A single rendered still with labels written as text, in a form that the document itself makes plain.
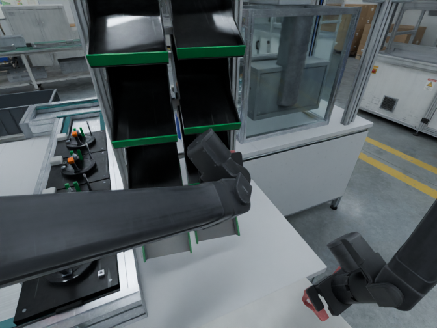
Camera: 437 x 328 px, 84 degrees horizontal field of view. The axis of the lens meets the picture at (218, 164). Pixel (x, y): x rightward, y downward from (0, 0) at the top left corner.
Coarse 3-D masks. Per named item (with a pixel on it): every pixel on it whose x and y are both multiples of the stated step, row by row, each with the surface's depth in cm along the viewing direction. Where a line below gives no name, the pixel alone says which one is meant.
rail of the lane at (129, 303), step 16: (128, 288) 65; (80, 304) 61; (96, 304) 62; (112, 304) 62; (128, 304) 62; (144, 304) 68; (48, 320) 59; (64, 320) 59; (80, 320) 59; (96, 320) 60; (112, 320) 63; (128, 320) 66
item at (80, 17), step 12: (72, 0) 43; (84, 0) 56; (240, 0) 53; (72, 12) 43; (84, 12) 44; (240, 12) 55; (84, 24) 45; (240, 24) 56; (84, 36) 46; (84, 48) 47; (96, 72) 50; (96, 84) 51; (108, 96) 69; (108, 108) 54; (108, 120) 56; (108, 132) 57; (228, 132) 73; (120, 156) 62; (120, 168) 64
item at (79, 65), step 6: (60, 60) 502; (66, 60) 507; (72, 60) 513; (78, 60) 518; (84, 60) 493; (60, 66) 478; (66, 66) 483; (72, 66) 488; (78, 66) 493; (84, 66) 498; (66, 72) 488; (72, 72) 493
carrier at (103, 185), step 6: (84, 174) 87; (102, 180) 101; (108, 180) 101; (66, 186) 88; (78, 186) 90; (84, 186) 98; (90, 186) 98; (96, 186) 98; (102, 186) 98; (108, 186) 98; (42, 192) 92; (48, 192) 92; (54, 192) 92; (60, 192) 95; (66, 192) 95
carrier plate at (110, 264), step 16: (112, 256) 72; (96, 272) 68; (112, 272) 68; (32, 288) 64; (48, 288) 64; (64, 288) 64; (80, 288) 64; (96, 288) 64; (112, 288) 65; (32, 304) 61; (48, 304) 61; (64, 304) 61; (16, 320) 58
